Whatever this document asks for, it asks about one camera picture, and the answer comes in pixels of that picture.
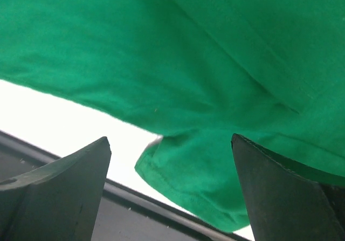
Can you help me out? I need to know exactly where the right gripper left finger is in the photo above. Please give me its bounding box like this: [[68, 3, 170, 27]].
[[1, 137, 111, 240]]

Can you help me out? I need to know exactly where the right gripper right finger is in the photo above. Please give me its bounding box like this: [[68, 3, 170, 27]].
[[231, 134, 344, 241]]

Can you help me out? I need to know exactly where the green t shirt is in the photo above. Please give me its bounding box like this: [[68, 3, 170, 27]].
[[1, 0, 344, 232]]

